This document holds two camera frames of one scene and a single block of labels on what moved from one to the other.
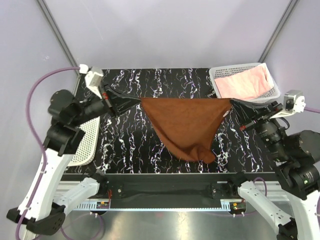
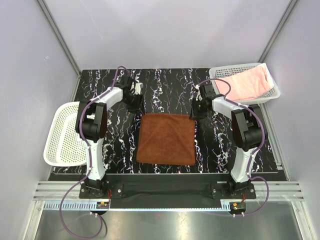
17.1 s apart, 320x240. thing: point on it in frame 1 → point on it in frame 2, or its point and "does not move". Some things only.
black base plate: (179, 186) does not move
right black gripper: (252, 112) → (194, 114)
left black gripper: (119, 102) → (138, 108)
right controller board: (237, 207) does not move
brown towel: (187, 127) → (167, 139)
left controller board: (102, 205) does not move
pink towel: (244, 84) does not move
